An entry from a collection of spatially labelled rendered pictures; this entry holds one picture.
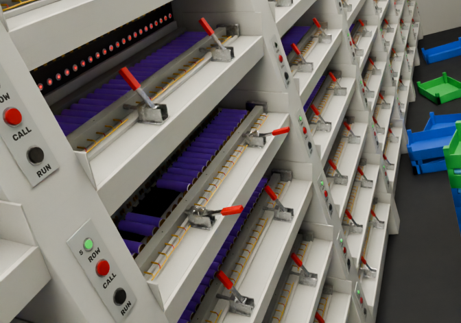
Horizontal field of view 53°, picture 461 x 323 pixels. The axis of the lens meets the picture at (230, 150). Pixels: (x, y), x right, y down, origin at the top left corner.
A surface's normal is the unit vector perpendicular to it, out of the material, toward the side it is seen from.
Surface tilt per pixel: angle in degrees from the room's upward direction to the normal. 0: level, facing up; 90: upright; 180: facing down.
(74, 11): 106
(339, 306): 16
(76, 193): 90
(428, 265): 0
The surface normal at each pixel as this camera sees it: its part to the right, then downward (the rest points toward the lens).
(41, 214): 0.86, -0.14
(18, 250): -0.10, -0.87
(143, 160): 0.92, 0.11
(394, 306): -0.35, -0.86
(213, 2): -0.37, 0.49
